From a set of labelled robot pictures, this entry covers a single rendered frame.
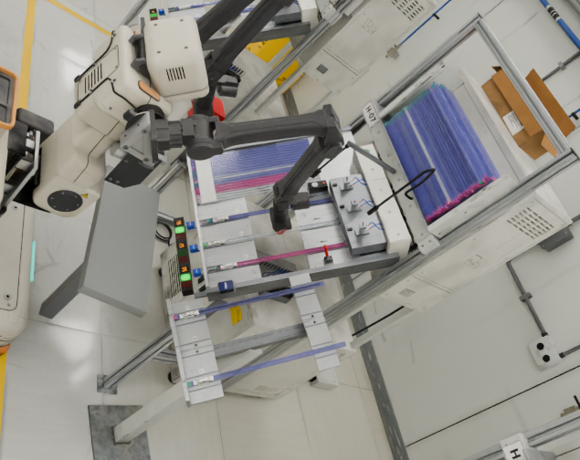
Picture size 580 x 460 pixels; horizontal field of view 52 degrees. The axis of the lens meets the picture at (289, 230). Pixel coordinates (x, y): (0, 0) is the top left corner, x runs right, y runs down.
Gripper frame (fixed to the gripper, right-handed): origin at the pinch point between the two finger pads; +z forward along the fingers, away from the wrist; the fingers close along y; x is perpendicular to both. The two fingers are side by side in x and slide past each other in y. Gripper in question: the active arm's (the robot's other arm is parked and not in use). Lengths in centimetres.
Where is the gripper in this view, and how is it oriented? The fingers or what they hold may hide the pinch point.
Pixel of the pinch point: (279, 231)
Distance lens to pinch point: 224.5
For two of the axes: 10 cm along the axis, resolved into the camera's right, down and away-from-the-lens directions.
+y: -2.1, -8.1, 5.5
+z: -0.3, 5.7, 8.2
